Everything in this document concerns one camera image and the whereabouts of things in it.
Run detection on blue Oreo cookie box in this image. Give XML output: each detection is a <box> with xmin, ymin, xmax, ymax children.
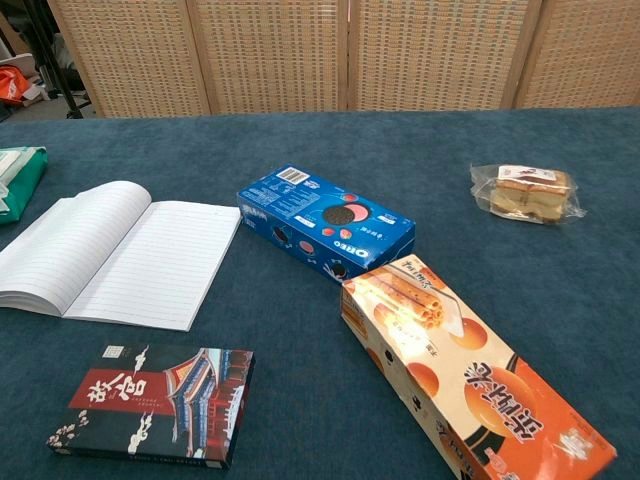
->
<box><xmin>236</xmin><ymin>163</ymin><xmax>417</xmax><ymax>285</ymax></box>

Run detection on lined paper notebook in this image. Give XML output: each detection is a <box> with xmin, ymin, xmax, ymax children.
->
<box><xmin>0</xmin><ymin>180</ymin><xmax>243</xmax><ymax>333</ymax></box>

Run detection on black tripod stand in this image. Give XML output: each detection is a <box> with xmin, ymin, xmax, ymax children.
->
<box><xmin>24</xmin><ymin>0</ymin><xmax>94</xmax><ymax>120</ymax></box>

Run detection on orange egg roll box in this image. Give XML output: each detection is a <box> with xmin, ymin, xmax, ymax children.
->
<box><xmin>340</xmin><ymin>253</ymin><xmax>618</xmax><ymax>480</ymax></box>

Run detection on orange bag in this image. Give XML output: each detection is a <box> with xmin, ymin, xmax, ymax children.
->
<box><xmin>0</xmin><ymin>64</ymin><xmax>39</xmax><ymax>104</ymax></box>

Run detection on green wet wipes pack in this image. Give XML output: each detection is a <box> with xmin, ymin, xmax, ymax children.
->
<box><xmin>0</xmin><ymin>145</ymin><xmax>49</xmax><ymax>226</ymax></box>

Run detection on dark red palace print box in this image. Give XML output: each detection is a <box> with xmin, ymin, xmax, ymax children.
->
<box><xmin>46</xmin><ymin>343</ymin><xmax>256</xmax><ymax>470</ymax></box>

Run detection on woven wooden folding screen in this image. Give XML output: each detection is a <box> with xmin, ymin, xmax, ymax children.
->
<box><xmin>47</xmin><ymin>0</ymin><xmax>640</xmax><ymax>119</ymax></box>

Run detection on blue table cloth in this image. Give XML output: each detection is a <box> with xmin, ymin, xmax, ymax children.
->
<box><xmin>0</xmin><ymin>105</ymin><xmax>640</xmax><ymax>480</ymax></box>

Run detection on plastic wrapped cake slices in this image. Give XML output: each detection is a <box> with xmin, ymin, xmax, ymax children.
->
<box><xmin>468</xmin><ymin>162</ymin><xmax>587</xmax><ymax>226</ymax></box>

